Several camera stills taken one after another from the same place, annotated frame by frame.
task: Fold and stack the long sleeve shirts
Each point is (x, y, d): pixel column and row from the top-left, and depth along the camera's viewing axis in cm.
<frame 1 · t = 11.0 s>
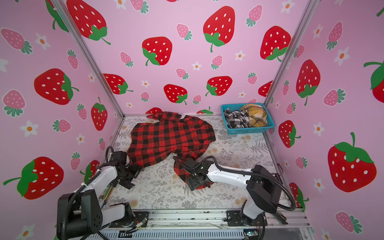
left hand: (140, 174, 88), fingers open
right hand: (195, 181, 83), fingers open
red black plaid shirt: (166, 134, 109), point 2 cm above the table
teal plastic basket: (248, 130, 106), point 6 cm above the table
yellow plaid shirt: (257, 115, 109), point 11 cm above the table
white black plaid shirt: (237, 119, 109), point 9 cm above the table

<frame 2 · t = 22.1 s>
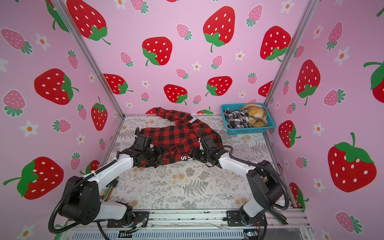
left hand: (168, 154, 86), fingers open
right hand: (188, 154, 86), fingers open
red black plaid shirt: (175, 143, 106), on the table
the other named things where they were.

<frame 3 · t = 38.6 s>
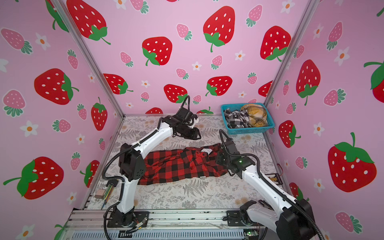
left hand: (199, 136, 88), fingers open
right hand: (215, 156, 83), fingers open
red black plaid shirt: (194, 161, 92), point 5 cm above the table
the other named things where they were.

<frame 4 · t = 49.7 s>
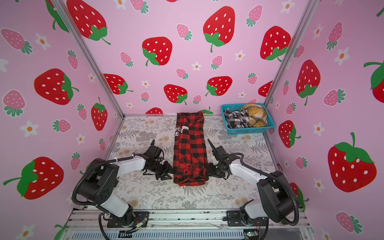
left hand: (175, 174, 87), fingers open
right hand: (206, 173, 86), fingers open
red black plaid shirt: (190, 160, 94), point 3 cm above the table
the other named things where they were.

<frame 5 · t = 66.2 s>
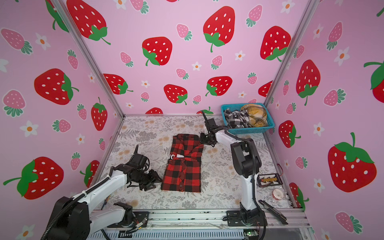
left hand: (160, 182, 82), fingers open
right hand: (200, 140, 100), fingers open
red black plaid shirt: (183, 170, 90), point 4 cm above the table
black device with orange label: (269, 179, 88), point 2 cm above the table
clear tape roll: (277, 194, 83), on the table
the other named things where they were.

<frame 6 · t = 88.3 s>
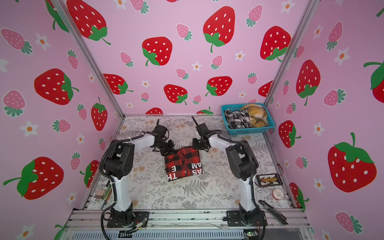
left hand: (177, 151, 98), fingers closed
right hand: (192, 145, 98), fingers closed
red black plaid shirt: (186, 162, 91), point 5 cm above the table
the other named things where they were.

